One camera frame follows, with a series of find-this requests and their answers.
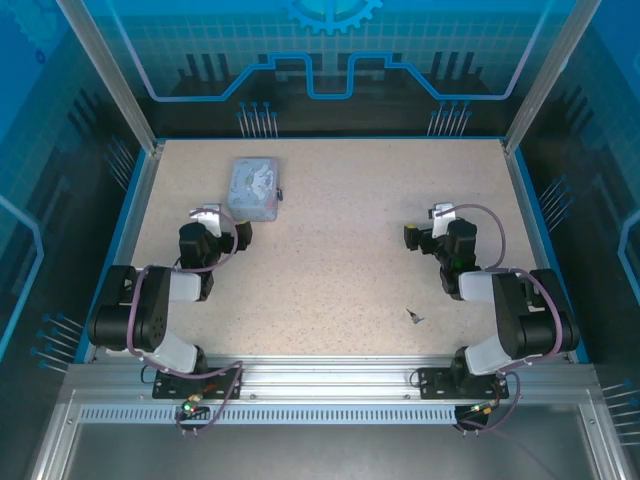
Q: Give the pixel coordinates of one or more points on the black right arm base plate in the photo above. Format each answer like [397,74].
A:
[432,382]

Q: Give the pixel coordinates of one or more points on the pastel cartoon tin box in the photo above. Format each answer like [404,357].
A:
[252,187]

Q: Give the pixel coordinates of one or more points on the aluminium frame post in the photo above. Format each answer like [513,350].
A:
[107,75]
[550,75]

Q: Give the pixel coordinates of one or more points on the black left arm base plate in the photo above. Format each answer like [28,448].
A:
[225,376]

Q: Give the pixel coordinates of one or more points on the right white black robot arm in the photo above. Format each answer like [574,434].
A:
[505,320]

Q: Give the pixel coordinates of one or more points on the small padlock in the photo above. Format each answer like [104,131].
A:
[279,193]

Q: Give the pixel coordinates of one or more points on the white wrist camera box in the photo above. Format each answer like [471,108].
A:
[210,217]
[442,217]

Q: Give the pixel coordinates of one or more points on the aluminium mounting rail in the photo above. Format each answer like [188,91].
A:
[325,375]

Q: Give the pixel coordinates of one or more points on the connector with green light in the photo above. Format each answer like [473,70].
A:
[482,407]
[192,404]

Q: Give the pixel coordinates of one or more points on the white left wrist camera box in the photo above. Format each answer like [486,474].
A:
[210,217]

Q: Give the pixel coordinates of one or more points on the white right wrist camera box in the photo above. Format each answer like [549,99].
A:
[442,217]

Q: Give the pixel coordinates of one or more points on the small key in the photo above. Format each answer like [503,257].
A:
[415,316]

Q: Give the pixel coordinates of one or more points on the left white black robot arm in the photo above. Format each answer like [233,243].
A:
[172,345]

